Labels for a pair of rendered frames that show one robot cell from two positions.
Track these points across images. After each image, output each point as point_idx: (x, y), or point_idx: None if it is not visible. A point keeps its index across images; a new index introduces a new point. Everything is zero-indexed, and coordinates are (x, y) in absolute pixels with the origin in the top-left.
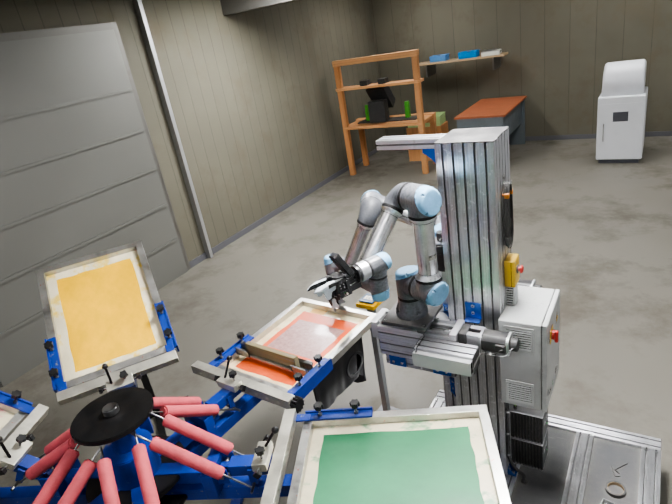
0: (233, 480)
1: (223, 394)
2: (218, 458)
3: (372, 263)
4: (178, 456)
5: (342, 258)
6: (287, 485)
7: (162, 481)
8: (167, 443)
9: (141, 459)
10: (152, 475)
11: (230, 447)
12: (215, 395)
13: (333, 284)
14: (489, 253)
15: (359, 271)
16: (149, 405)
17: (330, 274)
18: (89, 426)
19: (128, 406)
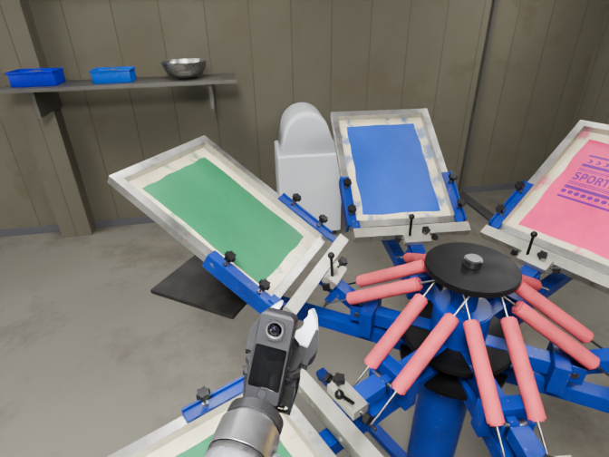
0: (381, 402)
1: (531, 453)
2: (392, 373)
3: (207, 456)
4: (396, 318)
5: (256, 334)
6: (320, 432)
7: (419, 338)
8: (411, 307)
9: (401, 281)
10: (385, 292)
11: (393, 384)
12: (537, 444)
13: (255, 324)
14: None
15: (230, 405)
16: (452, 284)
17: (302, 357)
18: (464, 251)
19: (470, 275)
